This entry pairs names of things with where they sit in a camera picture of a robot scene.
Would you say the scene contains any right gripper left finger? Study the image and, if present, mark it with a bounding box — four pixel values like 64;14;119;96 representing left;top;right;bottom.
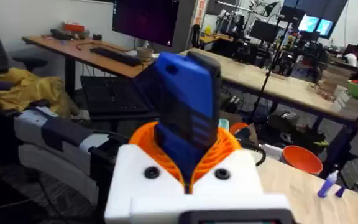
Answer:
104;121;188;224

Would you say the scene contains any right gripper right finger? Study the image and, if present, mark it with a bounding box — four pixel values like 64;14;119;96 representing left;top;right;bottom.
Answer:
190;126;264;195

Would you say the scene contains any orange bucket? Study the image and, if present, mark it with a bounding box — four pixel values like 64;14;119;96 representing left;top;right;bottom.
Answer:
279;145;324;176

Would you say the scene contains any white and blue bottle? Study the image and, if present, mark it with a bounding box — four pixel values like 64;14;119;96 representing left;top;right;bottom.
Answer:
317;170;339;199

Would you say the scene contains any long pale wooden table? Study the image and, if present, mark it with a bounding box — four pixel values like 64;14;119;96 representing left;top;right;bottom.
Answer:
178;47;358;127

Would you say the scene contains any black tripod stand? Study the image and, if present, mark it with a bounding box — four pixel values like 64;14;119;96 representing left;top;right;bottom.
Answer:
249;14;293;121

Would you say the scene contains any small blue cap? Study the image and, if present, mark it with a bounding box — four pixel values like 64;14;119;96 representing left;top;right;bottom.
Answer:
334;185;347;198

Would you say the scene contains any black keyboard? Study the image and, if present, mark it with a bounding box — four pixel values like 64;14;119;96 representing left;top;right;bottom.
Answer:
89;46;143;67

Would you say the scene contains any brown wooden desk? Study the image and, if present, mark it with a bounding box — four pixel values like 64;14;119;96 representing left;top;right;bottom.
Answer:
22;35;155;94

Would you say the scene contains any yellow cloth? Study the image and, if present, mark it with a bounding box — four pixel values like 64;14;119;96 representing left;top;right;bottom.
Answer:
0;67;76;118

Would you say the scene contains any black computer monitor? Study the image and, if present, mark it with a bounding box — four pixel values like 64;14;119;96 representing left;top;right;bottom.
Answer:
111;0;180;48

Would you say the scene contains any red box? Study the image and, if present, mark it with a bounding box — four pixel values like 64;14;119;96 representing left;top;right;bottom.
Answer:
62;22;86;34

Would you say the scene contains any lit double monitor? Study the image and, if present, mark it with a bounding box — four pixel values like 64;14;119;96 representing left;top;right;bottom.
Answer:
296;13;336;40

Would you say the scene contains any person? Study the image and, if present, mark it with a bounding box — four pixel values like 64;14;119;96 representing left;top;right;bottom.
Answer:
342;43;358;68

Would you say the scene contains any black cable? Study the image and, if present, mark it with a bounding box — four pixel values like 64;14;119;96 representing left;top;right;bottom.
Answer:
240;140;267;167

